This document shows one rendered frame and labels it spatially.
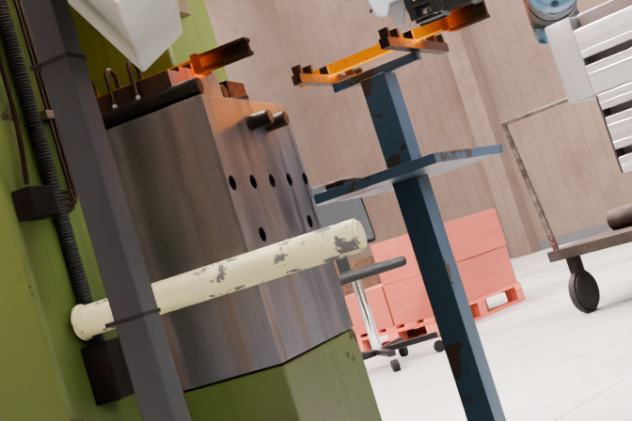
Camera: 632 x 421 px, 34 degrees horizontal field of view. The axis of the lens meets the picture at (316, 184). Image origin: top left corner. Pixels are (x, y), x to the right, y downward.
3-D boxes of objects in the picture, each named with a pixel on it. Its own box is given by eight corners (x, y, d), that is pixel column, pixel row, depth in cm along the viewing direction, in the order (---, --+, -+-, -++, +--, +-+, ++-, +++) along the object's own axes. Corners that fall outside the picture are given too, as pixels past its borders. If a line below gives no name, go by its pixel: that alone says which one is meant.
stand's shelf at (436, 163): (505, 152, 232) (502, 144, 232) (436, 163, 197) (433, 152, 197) (388, 192, 247) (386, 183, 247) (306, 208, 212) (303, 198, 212)
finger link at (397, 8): (377, 37, 181) (410, 18, 173) (367, 5, 181) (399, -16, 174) (391, 35, 183) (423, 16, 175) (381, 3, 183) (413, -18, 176)
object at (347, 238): (372, 251, 139) (360, 213, 139) (361, 255, 134) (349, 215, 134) (97, 337, 153) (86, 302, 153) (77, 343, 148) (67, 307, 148)
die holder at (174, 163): (354, 326, 199) (285, 104, 202) (282, 363, 163) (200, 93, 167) (108, 397, 217) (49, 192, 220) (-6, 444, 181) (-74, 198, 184)
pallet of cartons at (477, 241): (345, 358, 676) (316, 262, 681) (450, 317, 752) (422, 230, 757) (434, 339, 620) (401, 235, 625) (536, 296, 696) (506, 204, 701)
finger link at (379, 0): (358, 21, 164) (411, 8, 167) (347, -14, 165) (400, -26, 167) (353, 27, 167) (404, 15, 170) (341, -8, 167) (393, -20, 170)
